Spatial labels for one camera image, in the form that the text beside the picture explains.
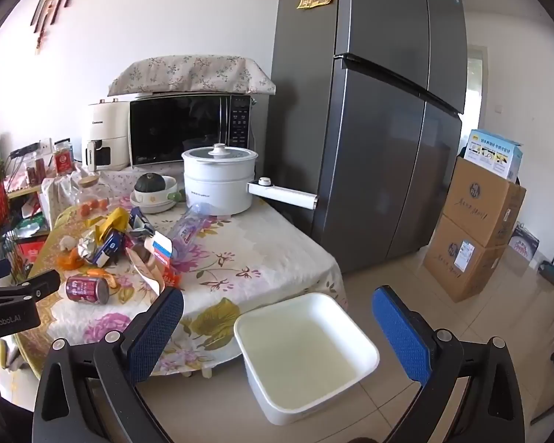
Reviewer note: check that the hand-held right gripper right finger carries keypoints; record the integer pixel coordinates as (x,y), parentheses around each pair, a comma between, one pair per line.
(399,334)

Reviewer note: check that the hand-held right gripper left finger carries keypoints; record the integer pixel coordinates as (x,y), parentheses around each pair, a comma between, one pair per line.
(159,332)

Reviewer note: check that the blue biscuit box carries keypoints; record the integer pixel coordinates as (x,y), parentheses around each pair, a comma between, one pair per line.
(107,247)

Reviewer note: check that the white plastic bin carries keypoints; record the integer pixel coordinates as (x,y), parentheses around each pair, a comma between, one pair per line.
(304,355)

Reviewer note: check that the yellow snack wrapper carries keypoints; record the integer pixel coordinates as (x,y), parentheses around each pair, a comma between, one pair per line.
(115,221)

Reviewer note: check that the red gift box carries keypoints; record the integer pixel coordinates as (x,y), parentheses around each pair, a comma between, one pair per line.
(32,251)

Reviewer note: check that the orange peel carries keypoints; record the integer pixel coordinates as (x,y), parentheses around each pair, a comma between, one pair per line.
(70,259)
(100,273)

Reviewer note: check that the red drink can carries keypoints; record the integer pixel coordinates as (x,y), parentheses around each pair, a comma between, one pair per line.
(87,289)

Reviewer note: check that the white tissue ball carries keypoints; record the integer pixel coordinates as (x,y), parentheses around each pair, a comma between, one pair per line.
(67,242)

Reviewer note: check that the green packet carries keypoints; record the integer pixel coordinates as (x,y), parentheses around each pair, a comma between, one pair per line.
(30,229)

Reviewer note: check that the white brown paper bag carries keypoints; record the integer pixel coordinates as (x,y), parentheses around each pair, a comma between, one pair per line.
(145,272)

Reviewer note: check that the silver foil wrapper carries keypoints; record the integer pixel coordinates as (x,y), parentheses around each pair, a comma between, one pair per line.
(88,242)

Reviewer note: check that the white box red blue label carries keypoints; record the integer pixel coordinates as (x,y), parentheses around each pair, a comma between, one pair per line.
(162,250)

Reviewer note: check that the wooden shelf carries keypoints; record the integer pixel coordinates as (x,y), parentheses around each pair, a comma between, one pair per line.
(23,191)

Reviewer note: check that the orange mandarin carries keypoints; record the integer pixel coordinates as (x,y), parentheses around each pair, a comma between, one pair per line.
(102,204)
(84,209)

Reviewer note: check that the cardboard box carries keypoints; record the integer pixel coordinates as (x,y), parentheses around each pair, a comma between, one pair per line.
(461,263)
(482,203)

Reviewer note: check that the clear plastic bottle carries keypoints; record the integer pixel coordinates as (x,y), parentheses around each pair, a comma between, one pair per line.
(189,228)

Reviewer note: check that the clear glass jar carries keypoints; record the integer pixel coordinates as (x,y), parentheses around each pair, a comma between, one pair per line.
(92,189)

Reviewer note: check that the yellow floral tablecloth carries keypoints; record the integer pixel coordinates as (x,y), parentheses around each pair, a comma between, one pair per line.
(240,258)

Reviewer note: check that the white small-flower cloth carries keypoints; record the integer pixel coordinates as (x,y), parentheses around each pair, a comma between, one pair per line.
(120,180)

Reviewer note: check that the stacked white floral bowls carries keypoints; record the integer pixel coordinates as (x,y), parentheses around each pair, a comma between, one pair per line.
(175,196)

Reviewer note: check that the flower print white bowl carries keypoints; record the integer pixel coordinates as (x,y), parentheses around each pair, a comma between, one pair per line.
(159,194)

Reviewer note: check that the green pumpkin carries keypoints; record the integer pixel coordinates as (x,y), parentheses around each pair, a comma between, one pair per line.
(150,183)

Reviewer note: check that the round print package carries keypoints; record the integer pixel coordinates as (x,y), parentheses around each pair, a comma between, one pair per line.
(526,242)

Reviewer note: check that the white electric cooking pot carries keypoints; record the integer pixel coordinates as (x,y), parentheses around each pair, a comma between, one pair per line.
(217,184)

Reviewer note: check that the blue dustpan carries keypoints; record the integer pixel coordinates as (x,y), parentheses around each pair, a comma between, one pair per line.
(548,273)

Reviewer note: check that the white air fryer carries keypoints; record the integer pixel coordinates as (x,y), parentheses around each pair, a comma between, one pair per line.
(104,124)

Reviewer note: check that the light blue product box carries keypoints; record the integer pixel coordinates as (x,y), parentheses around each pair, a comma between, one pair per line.
(494,154)

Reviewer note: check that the black microwave oven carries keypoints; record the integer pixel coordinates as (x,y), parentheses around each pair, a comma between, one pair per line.
(175,129)

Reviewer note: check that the grey refrigerator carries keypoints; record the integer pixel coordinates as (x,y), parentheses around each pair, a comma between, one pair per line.
(374,124)

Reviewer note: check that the floral pillow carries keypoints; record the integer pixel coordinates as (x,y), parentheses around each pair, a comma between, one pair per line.
(189,74)

